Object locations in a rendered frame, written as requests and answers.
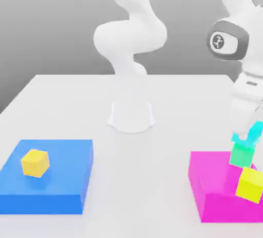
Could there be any large magenta box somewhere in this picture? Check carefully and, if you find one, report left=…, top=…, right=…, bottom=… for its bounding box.
left=188, top=151, right=263, bottom=224

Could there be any large blue box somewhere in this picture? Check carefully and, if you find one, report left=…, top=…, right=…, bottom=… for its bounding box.
left=0, top=139, right=95, bottom=215

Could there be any small lemon yellow cube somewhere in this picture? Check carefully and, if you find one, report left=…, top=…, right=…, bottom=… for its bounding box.
left=235, top=167, right=263, bottom=204

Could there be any small green cube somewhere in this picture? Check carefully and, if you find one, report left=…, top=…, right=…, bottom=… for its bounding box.
left=229, top=142, right=257, bottom=169

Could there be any small golden yellow cube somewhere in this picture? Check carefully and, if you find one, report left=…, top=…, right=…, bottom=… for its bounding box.
left=21, top=149, right=50, bottom=179

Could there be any small cyan cube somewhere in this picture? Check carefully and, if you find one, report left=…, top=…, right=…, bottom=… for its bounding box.
left=231, top=121, right=263, bottom=147

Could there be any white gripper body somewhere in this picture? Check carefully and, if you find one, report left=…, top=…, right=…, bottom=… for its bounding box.
left=230, top=97, right=263, bottom=140

